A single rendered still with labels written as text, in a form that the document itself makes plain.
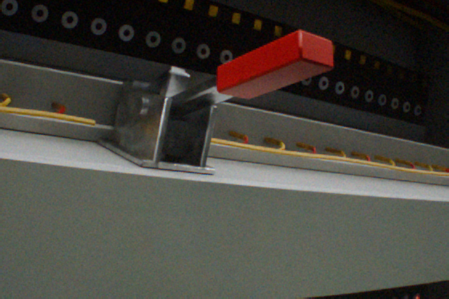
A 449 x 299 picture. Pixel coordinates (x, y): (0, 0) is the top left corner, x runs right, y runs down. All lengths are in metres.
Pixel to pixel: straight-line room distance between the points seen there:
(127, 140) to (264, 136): 0.08
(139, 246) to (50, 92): 0.07
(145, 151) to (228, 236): 0.04
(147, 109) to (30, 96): 0.05
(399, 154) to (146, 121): 0.19
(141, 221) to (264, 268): 0.05
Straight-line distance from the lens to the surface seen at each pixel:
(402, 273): 0.27
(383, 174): 0.32
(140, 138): 0.18
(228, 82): 0.15
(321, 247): 0.22
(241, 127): 0.25
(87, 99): 0.21
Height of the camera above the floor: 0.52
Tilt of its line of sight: 10 degrees up
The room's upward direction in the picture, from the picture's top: 2 degrees clockwise
